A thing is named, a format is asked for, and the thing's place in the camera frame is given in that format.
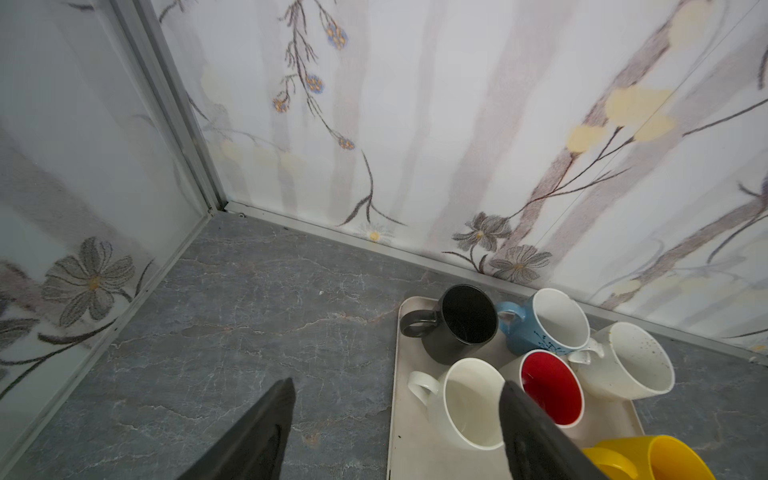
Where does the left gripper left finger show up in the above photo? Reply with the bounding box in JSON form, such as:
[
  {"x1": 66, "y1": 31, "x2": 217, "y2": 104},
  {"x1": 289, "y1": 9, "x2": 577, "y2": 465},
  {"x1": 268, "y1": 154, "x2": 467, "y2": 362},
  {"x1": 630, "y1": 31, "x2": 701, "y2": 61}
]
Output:
[{"x1": 181, "y1": 378, "x2": 296, "y2": 479}]

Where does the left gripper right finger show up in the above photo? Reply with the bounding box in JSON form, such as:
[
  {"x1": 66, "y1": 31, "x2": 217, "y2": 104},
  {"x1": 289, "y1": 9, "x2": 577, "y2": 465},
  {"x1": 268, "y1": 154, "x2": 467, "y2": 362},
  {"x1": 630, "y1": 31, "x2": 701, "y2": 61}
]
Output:
[{"x1": 498, "y1": 381, "x2": 606, "y2": 480}]

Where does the plain white mug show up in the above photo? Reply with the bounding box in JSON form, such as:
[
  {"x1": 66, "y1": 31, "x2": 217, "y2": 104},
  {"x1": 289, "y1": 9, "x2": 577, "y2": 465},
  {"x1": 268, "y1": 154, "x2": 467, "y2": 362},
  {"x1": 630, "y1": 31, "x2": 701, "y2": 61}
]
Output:
[{"x1": 408, "y1": 358, "x2": 505, "y2": 451}]

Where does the white mug red inside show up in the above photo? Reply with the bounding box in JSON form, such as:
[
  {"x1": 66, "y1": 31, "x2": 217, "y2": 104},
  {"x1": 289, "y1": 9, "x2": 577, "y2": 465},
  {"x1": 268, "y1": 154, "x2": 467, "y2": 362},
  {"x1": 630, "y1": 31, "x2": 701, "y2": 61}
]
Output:
[{"x1": 499, "y1": 350, "x2": 585, "y2": 430}]

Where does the yellow mug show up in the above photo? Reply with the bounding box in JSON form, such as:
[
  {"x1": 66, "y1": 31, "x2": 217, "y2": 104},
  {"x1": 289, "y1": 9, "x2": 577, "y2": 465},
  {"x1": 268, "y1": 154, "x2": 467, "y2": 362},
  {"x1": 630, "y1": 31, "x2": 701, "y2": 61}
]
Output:
[{"x1": 582, "y1": 435, "x2": 715, "y2": 480}]

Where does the beige plastic tray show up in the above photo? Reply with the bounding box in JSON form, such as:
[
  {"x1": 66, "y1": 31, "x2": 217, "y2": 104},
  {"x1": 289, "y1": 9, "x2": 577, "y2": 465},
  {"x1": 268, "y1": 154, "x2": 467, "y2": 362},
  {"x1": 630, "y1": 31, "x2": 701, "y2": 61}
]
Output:
[{"x1": 388, "y1": 333, "x2": 645, "y2": 479}]

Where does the white speckled mug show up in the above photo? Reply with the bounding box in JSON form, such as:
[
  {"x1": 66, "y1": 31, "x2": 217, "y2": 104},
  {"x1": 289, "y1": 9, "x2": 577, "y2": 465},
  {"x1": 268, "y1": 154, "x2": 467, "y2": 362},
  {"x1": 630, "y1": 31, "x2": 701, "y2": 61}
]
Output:
[{"x1": 567, "y1": 322, "x2": 675, "y2": 401}]

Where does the blue patterned mug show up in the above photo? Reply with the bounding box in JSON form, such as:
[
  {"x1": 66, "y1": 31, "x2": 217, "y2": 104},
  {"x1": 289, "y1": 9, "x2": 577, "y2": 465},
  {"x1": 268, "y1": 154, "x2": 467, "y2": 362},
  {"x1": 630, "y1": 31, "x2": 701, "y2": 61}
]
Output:
[{"x1": 495, "y1": 288, "x2": 591, "y2": 356}]

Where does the black mug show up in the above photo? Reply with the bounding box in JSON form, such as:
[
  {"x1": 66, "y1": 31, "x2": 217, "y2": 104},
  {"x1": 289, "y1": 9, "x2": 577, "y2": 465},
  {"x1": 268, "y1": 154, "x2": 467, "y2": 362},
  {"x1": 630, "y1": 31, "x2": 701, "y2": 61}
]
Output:
[{"x1": 399, "y1": 284, "x2": 498, "y2": 365}]

